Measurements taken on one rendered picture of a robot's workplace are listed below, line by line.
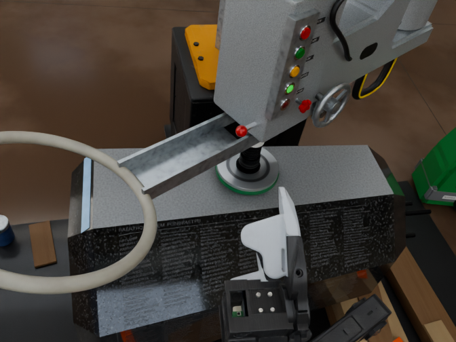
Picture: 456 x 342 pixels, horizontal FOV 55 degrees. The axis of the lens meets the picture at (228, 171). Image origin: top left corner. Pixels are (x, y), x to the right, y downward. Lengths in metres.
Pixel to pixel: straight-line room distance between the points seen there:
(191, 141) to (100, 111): 1.81
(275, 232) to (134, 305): 1.05
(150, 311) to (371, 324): 1.07
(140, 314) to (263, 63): 0.85
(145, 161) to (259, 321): 0.82
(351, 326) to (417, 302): 1.93
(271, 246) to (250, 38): 0.74
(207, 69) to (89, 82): 1.38
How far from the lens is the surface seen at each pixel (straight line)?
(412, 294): 2.41
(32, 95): 3.23
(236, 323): 0.44
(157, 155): 1.22
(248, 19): 1.11
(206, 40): 2.28
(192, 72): 2.11
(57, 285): 0.85
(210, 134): 1.31
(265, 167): 1.51
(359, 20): 1.33
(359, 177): 1.68
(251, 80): 1.16
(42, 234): 2.41
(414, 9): 1.65
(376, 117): 3.40
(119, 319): 1.48
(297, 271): 0.45
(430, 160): 2.89
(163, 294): 1.46
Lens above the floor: 1.97
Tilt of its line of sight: 48 degrees down
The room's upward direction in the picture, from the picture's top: 10 degrees clockwise
